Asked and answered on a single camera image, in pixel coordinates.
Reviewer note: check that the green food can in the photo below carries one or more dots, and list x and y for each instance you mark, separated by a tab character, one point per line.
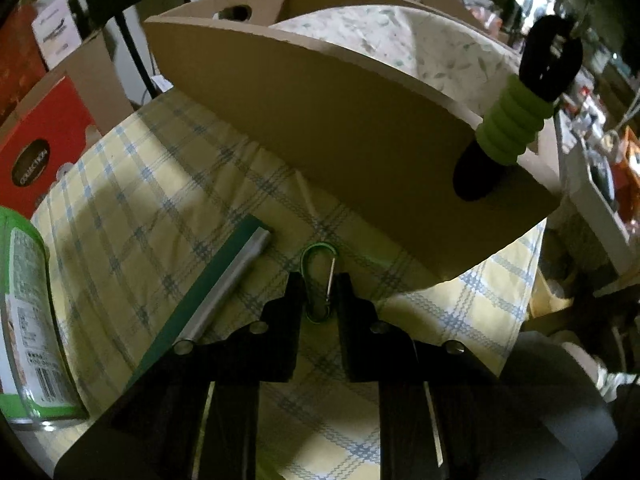
30	335

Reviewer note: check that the white pink box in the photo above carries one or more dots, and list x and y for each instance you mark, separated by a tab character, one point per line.
57	30

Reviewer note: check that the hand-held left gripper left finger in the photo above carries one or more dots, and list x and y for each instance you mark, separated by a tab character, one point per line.
285	340

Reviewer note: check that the dark green book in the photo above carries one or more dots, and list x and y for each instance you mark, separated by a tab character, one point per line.
207	292

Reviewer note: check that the silver metal tube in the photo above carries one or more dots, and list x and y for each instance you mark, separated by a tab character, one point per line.
225	291

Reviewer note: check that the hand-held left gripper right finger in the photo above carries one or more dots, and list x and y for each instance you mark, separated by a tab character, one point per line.
355	340

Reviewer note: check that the green carabiner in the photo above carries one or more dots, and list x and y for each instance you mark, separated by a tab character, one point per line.
318	317

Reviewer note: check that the red box with black oval label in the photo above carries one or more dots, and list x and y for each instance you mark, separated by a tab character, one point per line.
50	125

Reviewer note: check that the brown cardboard piece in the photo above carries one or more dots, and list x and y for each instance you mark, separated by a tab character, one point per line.
450	2

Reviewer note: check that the white speckled cloth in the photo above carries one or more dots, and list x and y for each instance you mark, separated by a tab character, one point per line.
425	45

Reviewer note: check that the green black hand grip exerciser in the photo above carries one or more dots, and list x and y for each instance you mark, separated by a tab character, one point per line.
505	125

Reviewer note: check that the white storage tray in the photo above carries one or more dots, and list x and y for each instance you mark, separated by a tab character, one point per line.
595	195

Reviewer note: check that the yellow plaid tablecloth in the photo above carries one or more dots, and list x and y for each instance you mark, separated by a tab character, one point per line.
150	200

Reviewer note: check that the large plain cardboard box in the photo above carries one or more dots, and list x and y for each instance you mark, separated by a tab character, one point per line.
100	75

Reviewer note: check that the red gift bag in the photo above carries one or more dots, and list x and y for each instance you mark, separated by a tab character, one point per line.
20	60

